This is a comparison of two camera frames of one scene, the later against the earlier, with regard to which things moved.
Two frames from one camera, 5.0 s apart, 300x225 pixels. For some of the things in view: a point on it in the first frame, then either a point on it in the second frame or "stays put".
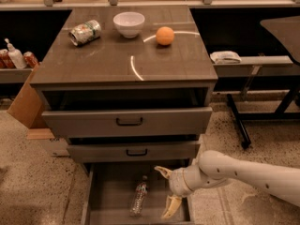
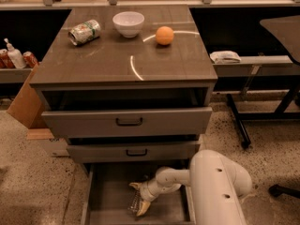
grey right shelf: (267, 66) stays put
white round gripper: (178, 181) → (145, 191)
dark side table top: (288, 31) stays put
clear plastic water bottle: (142, 189) stays put
